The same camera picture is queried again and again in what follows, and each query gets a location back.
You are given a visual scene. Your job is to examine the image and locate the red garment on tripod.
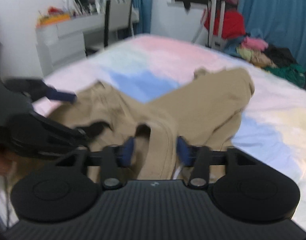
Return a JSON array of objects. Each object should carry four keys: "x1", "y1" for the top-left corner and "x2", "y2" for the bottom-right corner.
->
[{"x1": 204, "y1": 10, "x2": 246, "y2": 40}]

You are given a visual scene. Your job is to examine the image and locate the blue right curtain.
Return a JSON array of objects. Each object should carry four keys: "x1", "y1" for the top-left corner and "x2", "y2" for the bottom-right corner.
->
[{"x1": 238, "y1": 0, "x2": 306, "y2": 68}]

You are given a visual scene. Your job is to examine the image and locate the pastel tie-dye bed cover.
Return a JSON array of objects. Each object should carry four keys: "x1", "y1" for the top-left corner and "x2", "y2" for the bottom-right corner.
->
[{"x1": 44, "y1": 35, "x2": 306, "y2": 230}]

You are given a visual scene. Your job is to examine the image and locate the black and white chair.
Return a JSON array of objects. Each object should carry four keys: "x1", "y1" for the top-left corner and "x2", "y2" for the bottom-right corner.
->
[{"x1": 87, "y1": 0, "x2": 140, "y2": 52}]

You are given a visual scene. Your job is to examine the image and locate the pile of mixed clothes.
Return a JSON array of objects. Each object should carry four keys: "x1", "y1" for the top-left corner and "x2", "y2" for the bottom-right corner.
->
[{"x1": 224, "y1": 36, "x2": 306, "y2": 90}]

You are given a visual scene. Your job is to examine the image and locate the white dresser desk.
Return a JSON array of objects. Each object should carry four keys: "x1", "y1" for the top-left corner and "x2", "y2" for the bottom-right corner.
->
[{"x1": 36, "y1": 14, "x2": 105, "y2": 76}]

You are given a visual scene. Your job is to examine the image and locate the tan brown garment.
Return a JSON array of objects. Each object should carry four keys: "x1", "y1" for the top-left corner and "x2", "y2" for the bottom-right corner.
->
[{"x1": 49, "y1": 68, "x2": 255, "y2": 180}]

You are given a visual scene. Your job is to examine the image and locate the left hand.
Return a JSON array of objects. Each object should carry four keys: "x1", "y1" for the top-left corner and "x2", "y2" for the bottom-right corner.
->
[{"x1": 0, "y1": 150, "x2": 18, "y2": 176}]

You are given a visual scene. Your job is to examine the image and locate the silver tripod stand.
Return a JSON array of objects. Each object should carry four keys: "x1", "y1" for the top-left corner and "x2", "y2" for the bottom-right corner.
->
[{"x1": 191, "y1": 0, "x2": 228, "y2": 49}]

